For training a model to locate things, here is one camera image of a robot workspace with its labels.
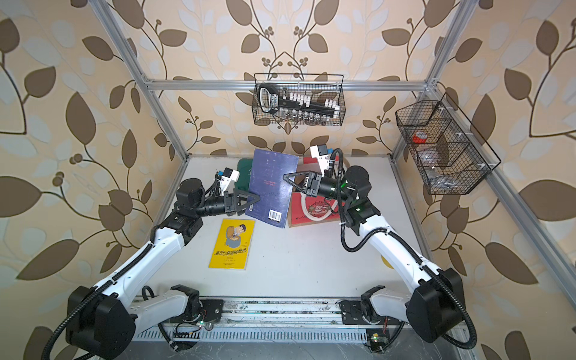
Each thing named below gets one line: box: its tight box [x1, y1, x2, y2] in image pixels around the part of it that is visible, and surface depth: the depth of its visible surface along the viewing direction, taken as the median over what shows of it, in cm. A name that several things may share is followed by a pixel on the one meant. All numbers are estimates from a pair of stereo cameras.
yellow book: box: [208, 219, 256, 270], surface depth 91 cm
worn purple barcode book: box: [245, 148, 299, 229], surface depth 64 cm
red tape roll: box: [411, 130, 429, 144], surface depth 84 cm
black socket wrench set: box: [258, 84, 341, 121], surface depth 86 cm
